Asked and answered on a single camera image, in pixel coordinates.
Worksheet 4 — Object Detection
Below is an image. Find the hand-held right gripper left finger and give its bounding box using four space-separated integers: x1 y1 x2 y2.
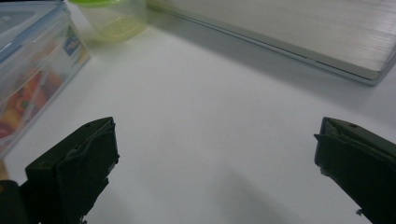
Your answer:
19 117 120 224

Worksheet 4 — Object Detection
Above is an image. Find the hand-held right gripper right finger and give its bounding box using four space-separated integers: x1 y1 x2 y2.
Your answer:
313 117 396 224

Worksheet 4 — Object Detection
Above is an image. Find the clear storage box blue lid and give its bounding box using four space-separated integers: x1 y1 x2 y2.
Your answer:
0 0 92 158

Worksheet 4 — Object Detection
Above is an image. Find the white wire rack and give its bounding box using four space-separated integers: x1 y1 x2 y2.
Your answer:
146 0 396 87

